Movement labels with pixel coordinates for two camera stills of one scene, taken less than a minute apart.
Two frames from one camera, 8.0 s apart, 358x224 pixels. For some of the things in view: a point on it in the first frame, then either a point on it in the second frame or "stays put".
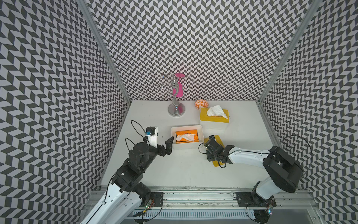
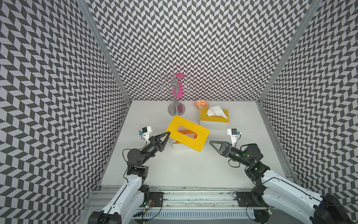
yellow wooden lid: [218, 139] -> [197, 143]
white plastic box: [207, 125] stays put
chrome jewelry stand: [173, 82] stays put
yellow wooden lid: [203, 116] stays put
